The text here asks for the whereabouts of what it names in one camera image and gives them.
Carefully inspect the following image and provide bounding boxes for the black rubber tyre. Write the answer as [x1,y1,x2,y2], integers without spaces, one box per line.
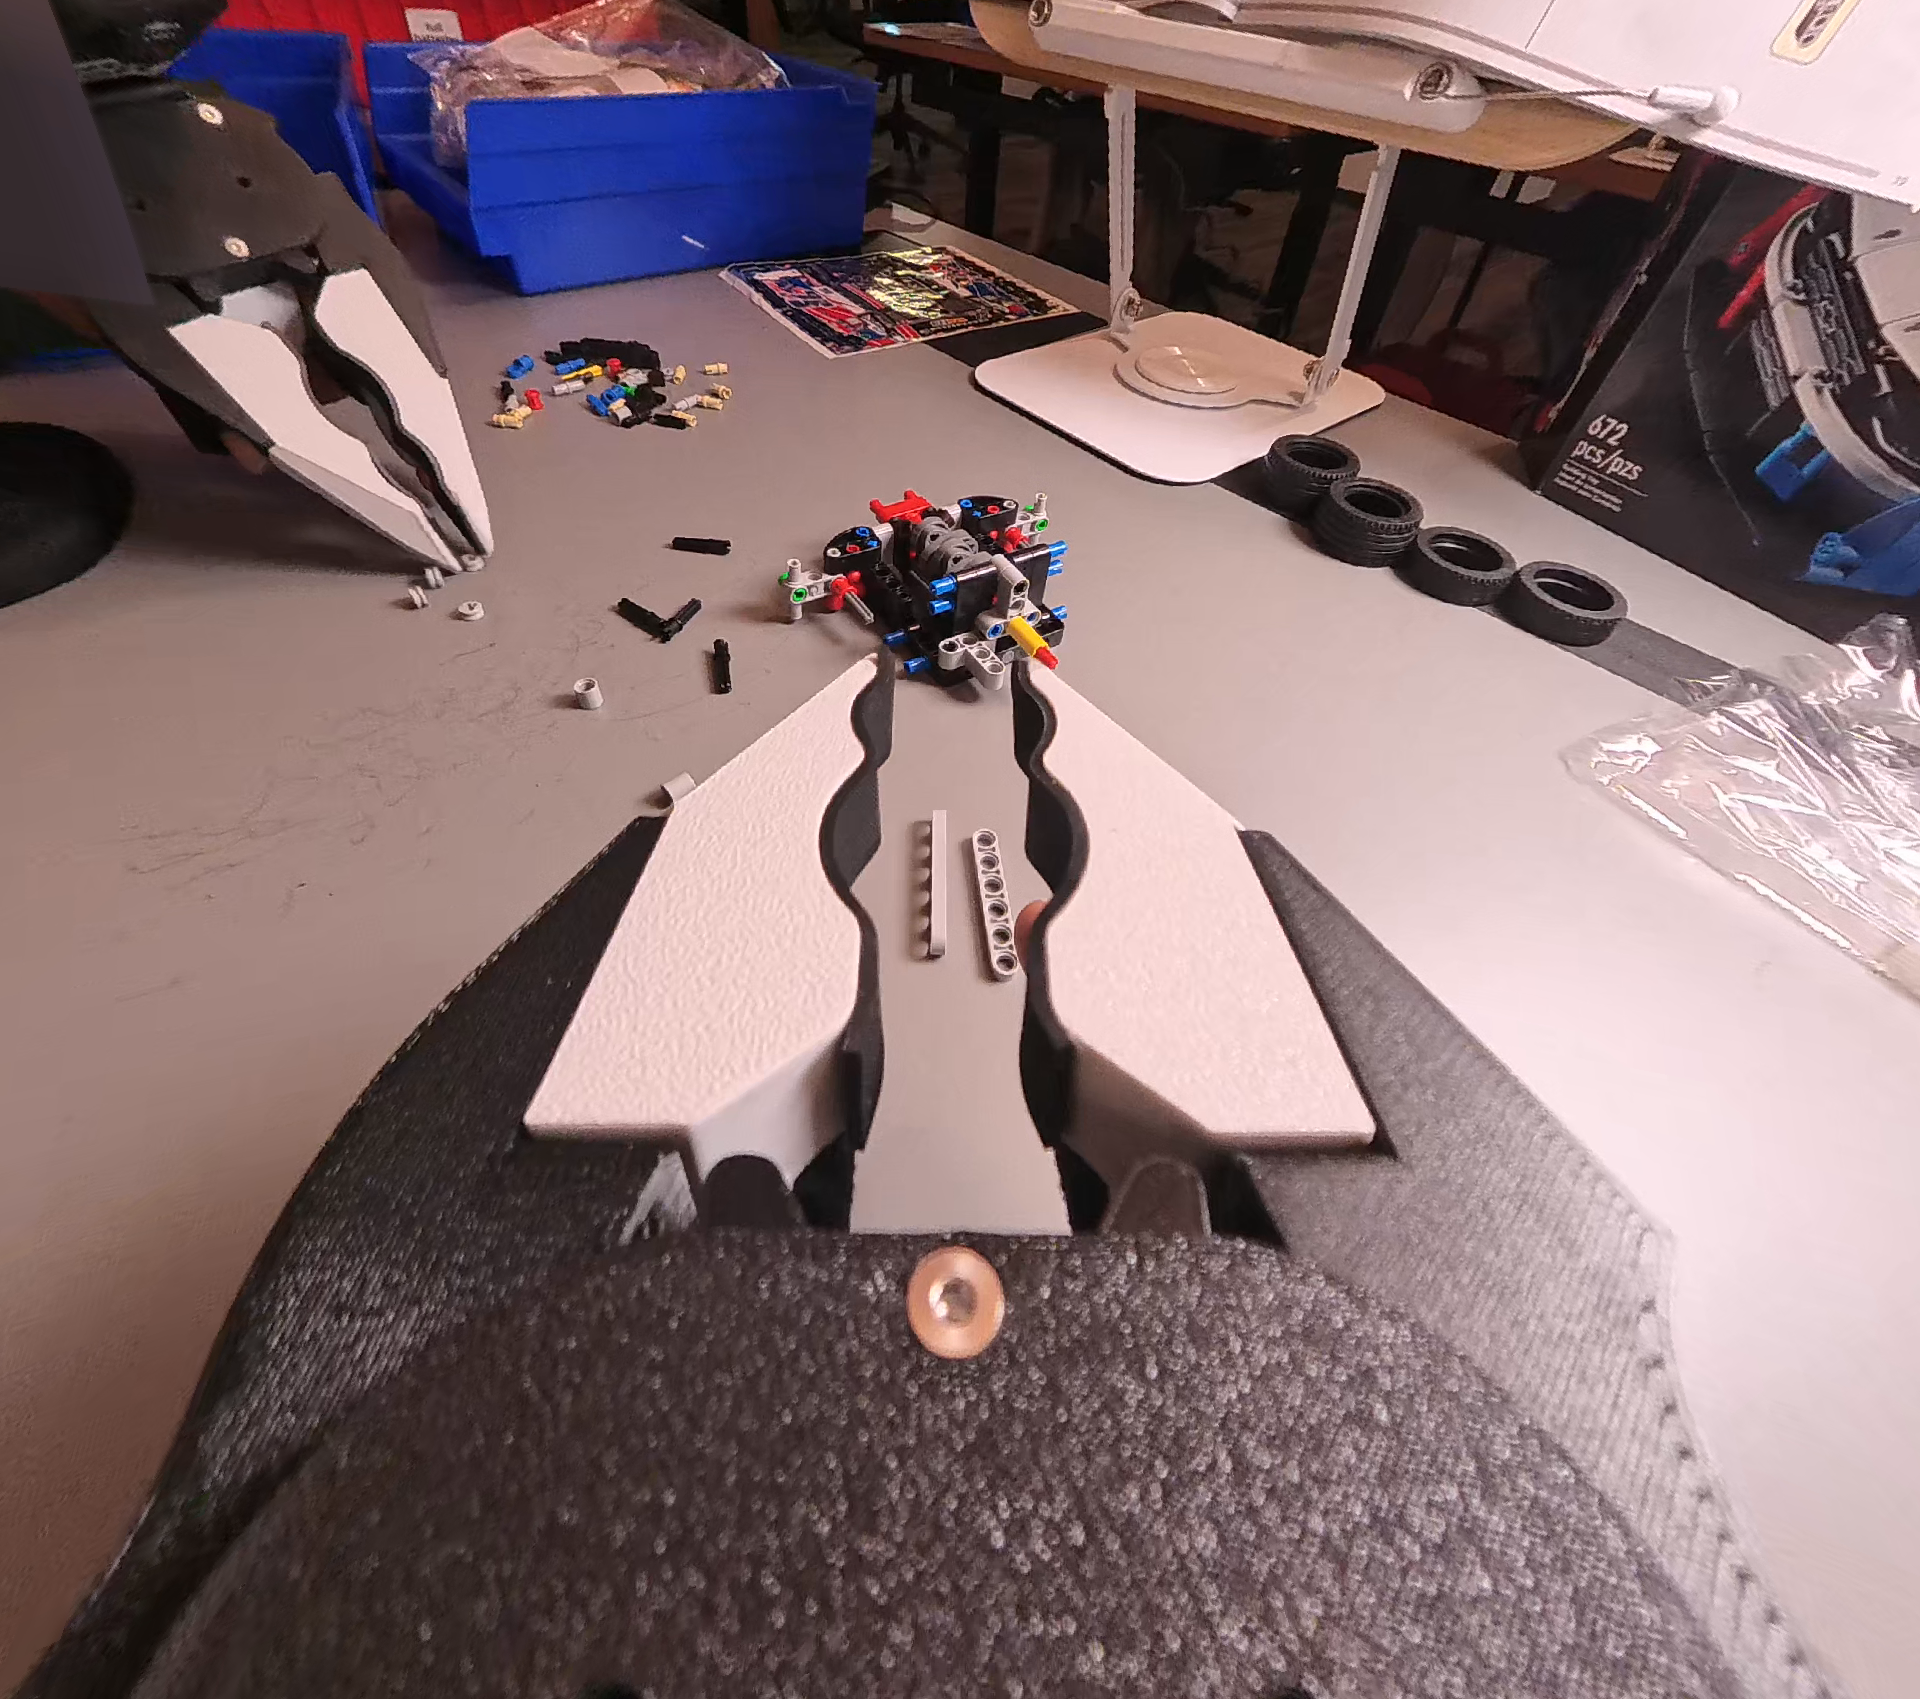
[1264,435,1362,515]
[1407,526,1517,609]
[1505,561,1630,648]
[1314,476,1423,568]

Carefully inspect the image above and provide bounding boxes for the lego sticker sheet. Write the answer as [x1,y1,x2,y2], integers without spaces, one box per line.
[720,243,1084,359]

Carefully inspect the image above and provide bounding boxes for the pile of small lego pieces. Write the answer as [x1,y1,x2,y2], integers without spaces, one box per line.
[491,333,740,433]

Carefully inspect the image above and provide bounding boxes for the wooden background table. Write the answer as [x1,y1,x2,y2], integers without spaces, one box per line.
[861,19,1682,231]

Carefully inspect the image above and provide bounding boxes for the white book stand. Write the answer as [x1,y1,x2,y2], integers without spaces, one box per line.
[965,0,1742,487]

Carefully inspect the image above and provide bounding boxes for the lego set box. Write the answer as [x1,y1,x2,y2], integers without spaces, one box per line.
[1517,146,1920,643]

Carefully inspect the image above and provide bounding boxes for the dark rounded object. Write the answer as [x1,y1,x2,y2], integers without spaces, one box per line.
[0,423,137,609]

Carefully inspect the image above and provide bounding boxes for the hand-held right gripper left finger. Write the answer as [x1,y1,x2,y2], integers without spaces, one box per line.
[522,653,903,1229]

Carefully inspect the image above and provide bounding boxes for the blue storage bin with bags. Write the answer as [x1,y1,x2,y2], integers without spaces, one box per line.
[364,38,879,298]

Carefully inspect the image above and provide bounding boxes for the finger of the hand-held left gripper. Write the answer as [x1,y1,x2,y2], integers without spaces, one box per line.
[165,276,468,572]
[306,262,496,561]

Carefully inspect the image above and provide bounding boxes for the plastic bags in bin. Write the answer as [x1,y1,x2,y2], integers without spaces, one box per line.
[427,0,749,157]

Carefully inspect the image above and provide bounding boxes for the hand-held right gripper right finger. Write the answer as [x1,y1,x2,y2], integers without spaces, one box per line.
[1012,663,1380,1233]

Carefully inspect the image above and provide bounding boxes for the partly built lego model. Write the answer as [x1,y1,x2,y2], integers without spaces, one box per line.
[776,490,1075,687]

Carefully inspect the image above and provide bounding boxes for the empty clear plastic bags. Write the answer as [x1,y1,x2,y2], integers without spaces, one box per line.
[1560,617,1920,1003]

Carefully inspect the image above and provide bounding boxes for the empty blue storage bin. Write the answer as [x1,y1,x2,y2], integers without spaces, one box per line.
[165,27,378,223]

